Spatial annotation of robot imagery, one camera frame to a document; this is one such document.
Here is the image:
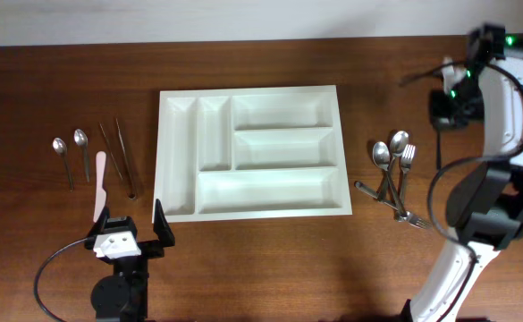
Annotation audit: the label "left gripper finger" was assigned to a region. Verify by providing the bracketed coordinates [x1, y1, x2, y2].
[87, 206, 110, 238]
[153, 199, 175, 247]

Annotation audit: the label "metal tweezers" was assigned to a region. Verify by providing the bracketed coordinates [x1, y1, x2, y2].
[98, 117, 138, 200]

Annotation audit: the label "large spoon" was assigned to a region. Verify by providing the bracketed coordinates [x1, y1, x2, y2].
[377, 131, 409, 201]
[372, 141, 406, 214]

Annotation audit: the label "fork black handle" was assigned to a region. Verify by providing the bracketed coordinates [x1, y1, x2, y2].
[435, 130, 442, 171]

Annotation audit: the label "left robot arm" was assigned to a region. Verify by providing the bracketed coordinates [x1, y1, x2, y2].
[85, 199, 175, 321]

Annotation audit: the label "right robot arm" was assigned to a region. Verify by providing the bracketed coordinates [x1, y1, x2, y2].
[401, 23, 523, 321]

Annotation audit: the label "small teaspoon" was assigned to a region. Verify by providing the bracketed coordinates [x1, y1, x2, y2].
[73, 129, 90, 182]
[52, 138, 74, 191]

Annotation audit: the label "small teaspoon far left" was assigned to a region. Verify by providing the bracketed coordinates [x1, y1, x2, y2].
[52, 138, 74, 191]

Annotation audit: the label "white cutlery tray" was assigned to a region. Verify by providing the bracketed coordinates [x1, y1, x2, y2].
[152, 85, 352, 223]

